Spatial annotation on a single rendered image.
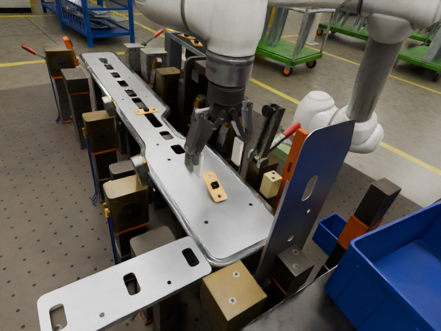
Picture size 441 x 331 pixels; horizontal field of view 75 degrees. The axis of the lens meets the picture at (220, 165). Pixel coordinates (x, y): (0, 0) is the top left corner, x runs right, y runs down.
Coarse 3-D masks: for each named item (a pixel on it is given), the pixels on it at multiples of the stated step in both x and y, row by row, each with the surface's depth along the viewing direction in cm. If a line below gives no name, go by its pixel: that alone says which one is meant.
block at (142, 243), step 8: (152, 232) 64; (160, 232) 64; (168, 232) 64; (136, 240) 62; (144, 240) 62; (152, 240) 62; (160, 240) 62; (168, 240) 62; (136, 248) 60; (144, 248) 60; (152, 248) 60; (136, 256) 58; (136, 288) 68; (144, 312) 72; (152, 312) 72; (144, 320) 74; (152, 320) 74
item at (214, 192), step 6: (204, 174) 74; (210, 174) 74; (204, 180) 73; (210, 180) 73; (216, 180) 74; (210, 186) 72; (216, 186) 72; (210, 192) 71; (216, 192) 72; (222, 192) 73; (216, 198) 71; (222, 198) 72
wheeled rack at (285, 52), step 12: (312, 12) 409; (264, 36) 546; (300, 36) 416; (264, 48) 476; (276, 48) 485; (288, 48) 495; (288, 60) 441; (300, 60) 449; (312, 60) 502; (288, 72) 456
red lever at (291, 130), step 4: (292, 124) 78; (296, 124) 78; (300, 124) 78; (288, 128) 78; (292, 128) 78; (296, 128) 78; (284, 132) 78; (288, 132) 77; (292, 132) 78; (280, 136) 78; (284, 136) 77; (288, 136) 78; (276, 140) 78; (280, 140) 77; (284, 140) 78; (272, 144) 77; (276, 144) 77; (272, 148) 77; (260, 152) 77; (268, 152) 77; (256, 156) 77; (256, 160) 78
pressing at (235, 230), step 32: (96, 64) 135; (128, 96) 112; (128, 128) 95; (160, 128) 96; (160, 160) 82; (224, 160) 85; (160, 192) 73; (192, 192) 73; (256, 192) 75; (192, 224) 64; (224, 224) 66; (256, 224) 67; (224, 256) 59
